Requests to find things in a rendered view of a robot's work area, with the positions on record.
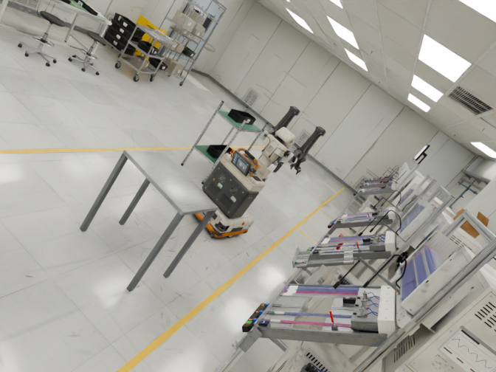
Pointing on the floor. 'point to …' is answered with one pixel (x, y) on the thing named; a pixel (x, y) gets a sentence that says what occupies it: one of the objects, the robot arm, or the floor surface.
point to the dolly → (117, 41)
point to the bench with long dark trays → (71, 25)
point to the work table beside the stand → (162, 162)
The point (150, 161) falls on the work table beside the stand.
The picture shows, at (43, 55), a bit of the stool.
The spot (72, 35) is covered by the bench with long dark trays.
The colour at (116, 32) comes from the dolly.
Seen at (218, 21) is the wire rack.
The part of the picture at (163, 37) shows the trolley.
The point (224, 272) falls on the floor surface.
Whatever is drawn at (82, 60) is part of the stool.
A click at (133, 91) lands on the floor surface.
